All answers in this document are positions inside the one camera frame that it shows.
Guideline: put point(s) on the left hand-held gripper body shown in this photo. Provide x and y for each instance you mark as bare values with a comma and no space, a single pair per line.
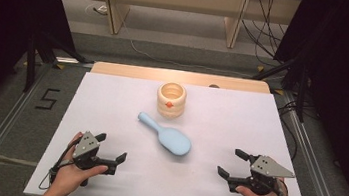
87,146

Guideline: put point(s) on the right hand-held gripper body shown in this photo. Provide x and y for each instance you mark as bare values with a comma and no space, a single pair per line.
268,166

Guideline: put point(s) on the cream ribbed cup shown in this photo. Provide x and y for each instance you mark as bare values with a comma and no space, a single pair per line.
170,111

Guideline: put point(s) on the person's left hand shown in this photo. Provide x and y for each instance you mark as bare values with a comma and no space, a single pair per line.
68,179

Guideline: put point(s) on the white table cover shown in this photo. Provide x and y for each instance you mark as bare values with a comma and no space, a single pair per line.
219,127

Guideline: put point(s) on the black metal stand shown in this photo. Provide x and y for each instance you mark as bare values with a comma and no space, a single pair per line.
302,93
31,60

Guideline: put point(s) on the wooden table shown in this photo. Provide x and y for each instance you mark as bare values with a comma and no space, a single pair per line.
181,77

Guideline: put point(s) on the white floor socket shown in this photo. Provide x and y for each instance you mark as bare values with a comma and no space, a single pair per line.
99,9

